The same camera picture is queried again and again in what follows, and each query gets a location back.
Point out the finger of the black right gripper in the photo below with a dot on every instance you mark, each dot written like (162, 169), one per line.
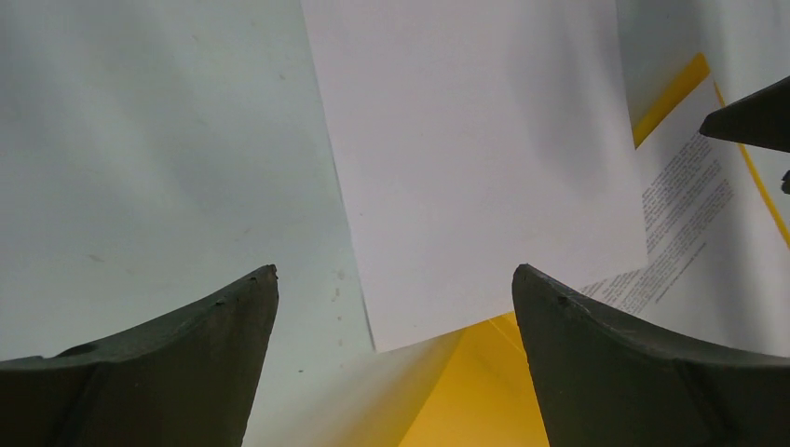
(760, 119)

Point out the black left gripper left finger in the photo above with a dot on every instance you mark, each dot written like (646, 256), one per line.
(186, 378)

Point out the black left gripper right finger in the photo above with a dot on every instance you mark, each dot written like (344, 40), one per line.
(603, 377)

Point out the yellow plastic folder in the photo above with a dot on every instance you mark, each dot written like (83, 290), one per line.
(484, 396)

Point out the white printed paper sheets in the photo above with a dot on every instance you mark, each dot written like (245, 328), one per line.
(717, 223)

